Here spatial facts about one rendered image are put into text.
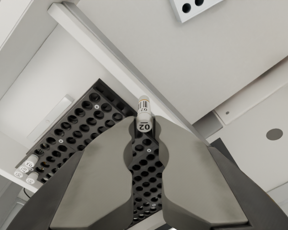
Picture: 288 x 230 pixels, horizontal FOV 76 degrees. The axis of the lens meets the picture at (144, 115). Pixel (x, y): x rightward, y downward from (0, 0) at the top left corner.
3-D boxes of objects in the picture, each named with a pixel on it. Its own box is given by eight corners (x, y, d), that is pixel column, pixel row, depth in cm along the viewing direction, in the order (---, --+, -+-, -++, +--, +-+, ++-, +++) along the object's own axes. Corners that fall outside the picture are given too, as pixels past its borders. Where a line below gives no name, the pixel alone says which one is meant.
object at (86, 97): (17, 164, 27) (14, 167, 27) (93, 86, 21) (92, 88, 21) (28, 171, 28) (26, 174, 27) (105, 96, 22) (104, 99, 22)
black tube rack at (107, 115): (36, 140, 32) (14, 167, 27) (102, 72, 27) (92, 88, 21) (127, 200, 40) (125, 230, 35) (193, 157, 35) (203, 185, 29)
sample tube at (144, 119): (137, 94, 17) (135, 119, 13) (150, 93, 17) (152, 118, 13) (137, 106, 18) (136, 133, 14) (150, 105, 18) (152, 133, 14)
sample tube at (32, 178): (39, 159, 30) (24, 181, 26) (43, 154, 30) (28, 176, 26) (45, 163, 31) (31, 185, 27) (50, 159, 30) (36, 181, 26)
